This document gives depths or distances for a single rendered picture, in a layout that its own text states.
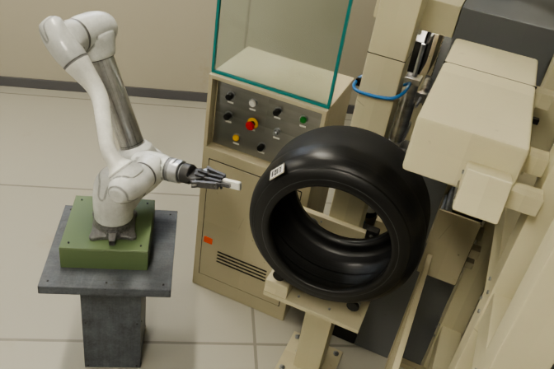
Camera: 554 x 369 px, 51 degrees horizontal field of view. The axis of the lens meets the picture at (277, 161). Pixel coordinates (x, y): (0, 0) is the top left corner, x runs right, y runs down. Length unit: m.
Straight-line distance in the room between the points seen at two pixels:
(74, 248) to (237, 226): 0.85
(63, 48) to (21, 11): 2.74
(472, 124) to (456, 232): 0.84
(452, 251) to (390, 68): 0.70
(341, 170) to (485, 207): 0.55
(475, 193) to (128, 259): 1.51
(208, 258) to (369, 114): 1.40
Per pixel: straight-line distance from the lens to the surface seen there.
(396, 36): 1.96
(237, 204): 2.82
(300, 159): 1.77
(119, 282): 2.40
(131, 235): 2.42
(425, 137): 1.37
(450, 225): 2.15
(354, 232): 2.32
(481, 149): 1.36
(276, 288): 2.15
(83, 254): 2.42
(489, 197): 1.30
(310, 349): 2.88
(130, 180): 2.06
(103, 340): 2.82
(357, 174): 1.72
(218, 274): 3.16
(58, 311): 3.21
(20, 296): 3.31
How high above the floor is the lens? 2.37
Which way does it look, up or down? 33 degrees down
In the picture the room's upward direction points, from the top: 9 degrees clockwise
